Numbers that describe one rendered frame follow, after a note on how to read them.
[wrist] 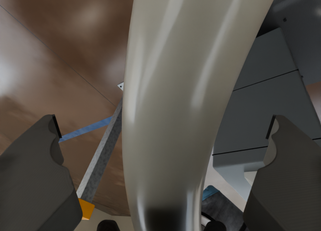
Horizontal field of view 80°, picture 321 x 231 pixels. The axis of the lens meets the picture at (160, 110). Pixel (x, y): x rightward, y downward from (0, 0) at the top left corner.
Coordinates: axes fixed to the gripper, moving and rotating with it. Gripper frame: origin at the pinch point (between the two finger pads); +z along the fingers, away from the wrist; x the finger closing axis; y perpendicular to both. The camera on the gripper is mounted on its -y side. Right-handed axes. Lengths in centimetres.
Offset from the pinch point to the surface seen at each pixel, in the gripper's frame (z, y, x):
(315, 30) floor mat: 108, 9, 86
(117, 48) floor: 141, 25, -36
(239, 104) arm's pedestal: 73, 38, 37
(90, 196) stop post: 63, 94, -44
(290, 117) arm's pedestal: 53, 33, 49
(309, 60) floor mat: 113, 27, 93
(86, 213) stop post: 54, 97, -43
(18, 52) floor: 163, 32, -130
